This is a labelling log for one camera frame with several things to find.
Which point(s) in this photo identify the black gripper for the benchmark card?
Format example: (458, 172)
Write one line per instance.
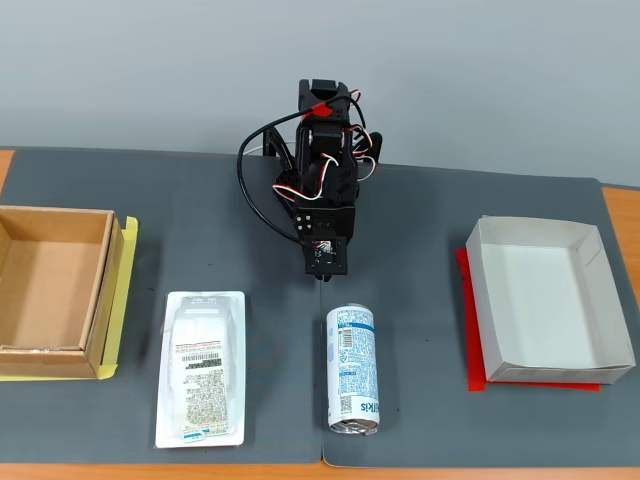
(334, 219)

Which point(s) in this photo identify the white blue Milkis can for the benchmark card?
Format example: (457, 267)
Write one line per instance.
(354, 365)

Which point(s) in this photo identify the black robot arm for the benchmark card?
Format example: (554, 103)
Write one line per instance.
(327, 145)

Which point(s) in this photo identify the white paper box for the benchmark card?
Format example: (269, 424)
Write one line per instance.
(545, 305)

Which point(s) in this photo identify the brown cardboard box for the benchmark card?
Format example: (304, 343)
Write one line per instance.
(45, 295)

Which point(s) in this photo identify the dark grey desk mat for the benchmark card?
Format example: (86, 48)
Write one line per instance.
(420, 240)
(200, 225)

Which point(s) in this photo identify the white plastic blister package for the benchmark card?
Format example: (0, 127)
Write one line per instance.
(202, 370)

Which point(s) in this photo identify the red paper sheet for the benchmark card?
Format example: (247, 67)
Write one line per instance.
(474, 350)

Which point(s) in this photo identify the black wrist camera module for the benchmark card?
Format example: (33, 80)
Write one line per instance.
(334, 262)

